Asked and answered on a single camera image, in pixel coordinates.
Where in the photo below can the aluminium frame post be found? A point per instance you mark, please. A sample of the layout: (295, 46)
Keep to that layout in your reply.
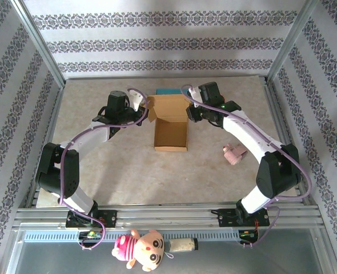
(289, 42)
(40, 42)

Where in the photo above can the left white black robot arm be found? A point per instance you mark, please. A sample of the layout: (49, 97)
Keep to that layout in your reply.
(85, 140)

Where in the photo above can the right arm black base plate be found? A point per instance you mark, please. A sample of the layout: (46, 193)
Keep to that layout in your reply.
(225, 218)

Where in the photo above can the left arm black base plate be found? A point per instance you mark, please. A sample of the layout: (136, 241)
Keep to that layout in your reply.
(111, 218)

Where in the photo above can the wide aluminium frame rail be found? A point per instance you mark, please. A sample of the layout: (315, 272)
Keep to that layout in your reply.
(168, 219)

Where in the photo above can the thin aluminium frame rail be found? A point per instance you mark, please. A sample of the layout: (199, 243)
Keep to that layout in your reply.
(157, 77)

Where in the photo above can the blue paper box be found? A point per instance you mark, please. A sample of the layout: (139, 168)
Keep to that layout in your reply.
(168, 91)

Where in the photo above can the small electronics board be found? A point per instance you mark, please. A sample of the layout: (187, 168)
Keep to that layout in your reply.
(248, 234)
(90, 234)

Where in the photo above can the brown cardboard box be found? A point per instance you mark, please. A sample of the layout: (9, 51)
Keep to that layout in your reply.
(171, 137)

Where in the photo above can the jar of white grains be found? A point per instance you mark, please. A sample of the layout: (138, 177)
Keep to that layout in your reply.
(181, 245)

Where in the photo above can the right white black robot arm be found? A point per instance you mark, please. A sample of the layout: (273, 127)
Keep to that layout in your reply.
(242, 128)

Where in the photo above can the pink pig toy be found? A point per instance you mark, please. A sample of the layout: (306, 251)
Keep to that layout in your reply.
(234, 154)

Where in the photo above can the plush doll with pink toy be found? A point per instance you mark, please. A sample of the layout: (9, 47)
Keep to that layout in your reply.
(145, 251)

